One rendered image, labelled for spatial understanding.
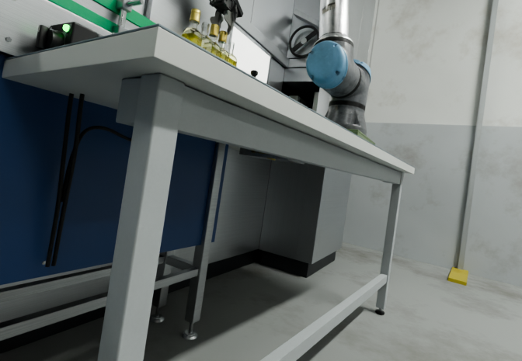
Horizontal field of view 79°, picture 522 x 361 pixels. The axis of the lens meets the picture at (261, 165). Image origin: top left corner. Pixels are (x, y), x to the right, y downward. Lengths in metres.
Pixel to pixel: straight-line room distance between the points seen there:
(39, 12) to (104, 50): 0.34
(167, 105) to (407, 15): 3.63
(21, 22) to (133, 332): 0.56
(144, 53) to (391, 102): 3.34
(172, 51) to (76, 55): 0.17
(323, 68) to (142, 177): 0.66
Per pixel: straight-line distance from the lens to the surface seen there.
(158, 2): 1.35
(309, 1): 2.40
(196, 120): 0.45
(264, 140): 0.58
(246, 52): 1.80
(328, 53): 0.94
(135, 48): 0.39
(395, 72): 3.70
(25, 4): 0.77
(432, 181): 3.40
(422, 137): 3.46
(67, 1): 0.83
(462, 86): 3.56
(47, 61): 0.58
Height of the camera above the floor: 0.62
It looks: 1 degrees up
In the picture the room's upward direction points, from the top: 8 degrees clockwise
